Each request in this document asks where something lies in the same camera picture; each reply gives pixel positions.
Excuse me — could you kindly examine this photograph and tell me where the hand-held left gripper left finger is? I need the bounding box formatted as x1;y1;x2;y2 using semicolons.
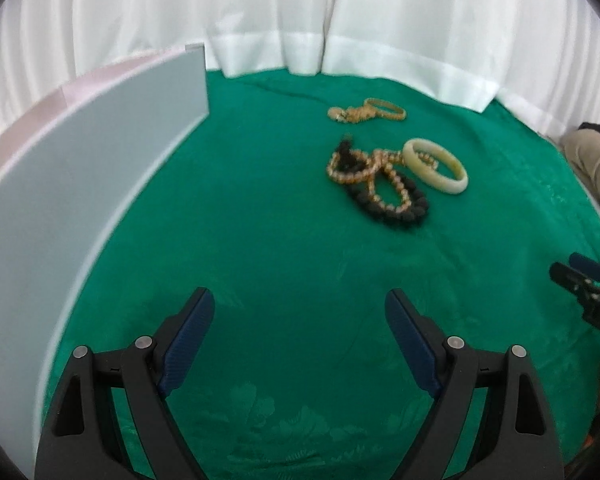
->
34;287;216;480

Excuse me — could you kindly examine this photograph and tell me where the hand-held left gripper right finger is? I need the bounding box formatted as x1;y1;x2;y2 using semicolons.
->
385;288;566;480

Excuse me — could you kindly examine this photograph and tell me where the black bead bracelet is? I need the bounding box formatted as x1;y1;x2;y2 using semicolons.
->
335;134;431;226

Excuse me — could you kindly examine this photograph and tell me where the pale jade bangle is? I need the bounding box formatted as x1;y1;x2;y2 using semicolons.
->
402;138;468;195

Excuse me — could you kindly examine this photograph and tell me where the golden pearl necklace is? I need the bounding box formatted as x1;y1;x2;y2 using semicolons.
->
326;147;441;216

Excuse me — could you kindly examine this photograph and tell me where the white cardboard box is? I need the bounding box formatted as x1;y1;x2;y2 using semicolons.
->
0;42;210;480

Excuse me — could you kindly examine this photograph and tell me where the gold bangle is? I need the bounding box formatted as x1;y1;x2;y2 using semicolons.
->
364;98;407;122

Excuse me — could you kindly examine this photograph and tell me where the gold pendant necklace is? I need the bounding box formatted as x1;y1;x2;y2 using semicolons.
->
327;104;381;125

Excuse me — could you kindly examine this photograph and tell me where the green cloth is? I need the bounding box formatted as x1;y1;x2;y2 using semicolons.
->
35;67;600;480

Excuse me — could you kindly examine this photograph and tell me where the white curtain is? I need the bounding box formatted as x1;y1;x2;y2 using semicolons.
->
320;0;600;137
0;0;341;128

